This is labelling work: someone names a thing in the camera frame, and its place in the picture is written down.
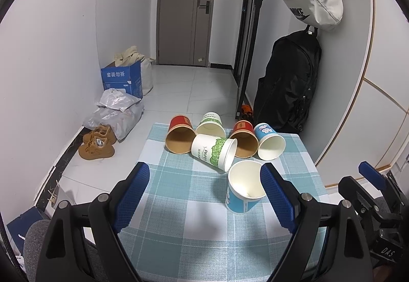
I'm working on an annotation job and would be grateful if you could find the blue bunny paper cup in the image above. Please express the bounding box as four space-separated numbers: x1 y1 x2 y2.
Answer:
225 160 266 214

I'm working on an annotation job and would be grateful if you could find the blue white paper cup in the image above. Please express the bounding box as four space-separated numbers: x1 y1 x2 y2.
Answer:
254 123 286 161

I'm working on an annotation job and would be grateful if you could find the small red kraft cup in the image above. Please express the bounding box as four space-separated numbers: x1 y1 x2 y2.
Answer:
230 120 259 158

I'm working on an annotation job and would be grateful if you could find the large red kraft cup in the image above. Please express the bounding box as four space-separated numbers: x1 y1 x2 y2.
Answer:
165 115 196 154

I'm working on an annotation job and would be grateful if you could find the white green paper cup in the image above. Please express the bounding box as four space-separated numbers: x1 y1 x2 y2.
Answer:
196 112 226 138
191 134 238 173

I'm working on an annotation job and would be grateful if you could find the white green paper cup rear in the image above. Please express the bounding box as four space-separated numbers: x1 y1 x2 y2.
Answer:
196 112 226 138

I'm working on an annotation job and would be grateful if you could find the brown shoe near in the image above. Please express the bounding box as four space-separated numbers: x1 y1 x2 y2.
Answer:
78 139 115 160

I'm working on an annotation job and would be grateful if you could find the brown shoe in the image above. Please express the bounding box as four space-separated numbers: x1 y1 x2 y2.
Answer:
83 124 117 144
78 139 115 160

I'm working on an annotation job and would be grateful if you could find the brown shoe far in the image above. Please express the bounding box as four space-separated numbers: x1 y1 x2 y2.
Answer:
83 124 117 144

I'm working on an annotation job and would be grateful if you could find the teal plaid tablecloth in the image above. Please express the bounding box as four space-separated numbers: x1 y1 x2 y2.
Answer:
116 122 330 282

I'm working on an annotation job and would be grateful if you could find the grey plastic mailer bag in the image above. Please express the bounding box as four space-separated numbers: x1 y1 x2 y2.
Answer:
83 101 144 142

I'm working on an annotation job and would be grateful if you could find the white trash bin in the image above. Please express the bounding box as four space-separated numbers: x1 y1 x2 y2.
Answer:
44 185 76 218

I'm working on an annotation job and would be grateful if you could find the white plastic mailer bag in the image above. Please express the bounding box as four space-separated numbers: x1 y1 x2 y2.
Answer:
96 88 141 112

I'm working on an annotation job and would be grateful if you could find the orange black object on floor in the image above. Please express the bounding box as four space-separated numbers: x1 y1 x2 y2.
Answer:
239 104 254 123

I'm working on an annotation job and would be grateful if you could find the black backpack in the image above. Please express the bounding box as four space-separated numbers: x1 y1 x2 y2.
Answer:
253 26 322 134

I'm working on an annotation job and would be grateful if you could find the grey chair seat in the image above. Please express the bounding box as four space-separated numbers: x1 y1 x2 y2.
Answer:
23 220 107 281

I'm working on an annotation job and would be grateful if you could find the blue cardboard box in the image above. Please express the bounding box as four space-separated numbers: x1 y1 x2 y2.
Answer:
100 61 143 99

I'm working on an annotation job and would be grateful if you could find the white sack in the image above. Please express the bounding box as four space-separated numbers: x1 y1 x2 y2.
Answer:
141 58 153 96

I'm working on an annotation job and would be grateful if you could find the beige tote bag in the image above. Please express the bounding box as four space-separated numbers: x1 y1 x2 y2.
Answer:
114 45 145 67

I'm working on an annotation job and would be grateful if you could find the black floor stand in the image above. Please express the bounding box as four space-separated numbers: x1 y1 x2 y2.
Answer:
233 0 264 119

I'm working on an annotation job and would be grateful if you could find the grey door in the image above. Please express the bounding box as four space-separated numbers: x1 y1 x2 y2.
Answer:
156 0 213 67

